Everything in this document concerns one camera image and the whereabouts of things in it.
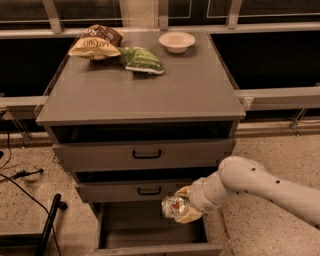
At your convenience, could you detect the black drawer handle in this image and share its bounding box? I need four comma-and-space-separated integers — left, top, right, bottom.
132, 149, 162, 159
137, 187, 162, 196

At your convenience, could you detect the black stand leg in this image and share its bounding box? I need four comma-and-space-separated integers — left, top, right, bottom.
0, 194, 68, 256

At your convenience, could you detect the green chip bag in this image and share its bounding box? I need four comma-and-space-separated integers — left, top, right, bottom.
118, 47, 164, 75

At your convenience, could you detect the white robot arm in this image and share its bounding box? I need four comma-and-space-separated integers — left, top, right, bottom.
175, 156, 320, 229

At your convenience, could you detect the grey drawer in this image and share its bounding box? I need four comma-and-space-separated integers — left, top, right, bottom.
75, 167, 217, 203
53, 121, 235, 172
88, 201, 223, 256

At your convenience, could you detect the black floor cable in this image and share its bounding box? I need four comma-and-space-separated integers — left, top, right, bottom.
0, 129, 63, 256

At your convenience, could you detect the top grey drawer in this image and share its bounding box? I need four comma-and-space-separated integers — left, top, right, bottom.
53, 121, 235, 172

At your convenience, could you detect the black middle drawer handle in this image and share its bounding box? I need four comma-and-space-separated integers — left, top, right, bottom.
137, 187, 162, 196

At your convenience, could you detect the metal window railing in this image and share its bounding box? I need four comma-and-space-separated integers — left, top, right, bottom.
0, 0, 320, 148

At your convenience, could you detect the white bowl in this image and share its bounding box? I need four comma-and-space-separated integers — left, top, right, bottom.
159, 32, 195, 54

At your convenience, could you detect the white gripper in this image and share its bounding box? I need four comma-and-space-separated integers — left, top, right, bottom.
174, 176, 227, 224

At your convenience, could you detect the bottom grey drawer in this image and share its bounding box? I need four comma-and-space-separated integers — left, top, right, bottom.
88, 201, 223, 256

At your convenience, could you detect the grey drawer cabinet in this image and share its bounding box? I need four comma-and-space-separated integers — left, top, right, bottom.
35, 30, 247, 205

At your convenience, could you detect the middle grey drawer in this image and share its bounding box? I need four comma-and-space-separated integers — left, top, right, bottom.
75, 167, 217, 203

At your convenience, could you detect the brown yellow chip bag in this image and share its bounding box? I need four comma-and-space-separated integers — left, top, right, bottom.
68, 24, 123, 60

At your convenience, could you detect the black top drawer handle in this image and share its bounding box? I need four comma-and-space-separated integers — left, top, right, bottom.
132, 149, 162, 159

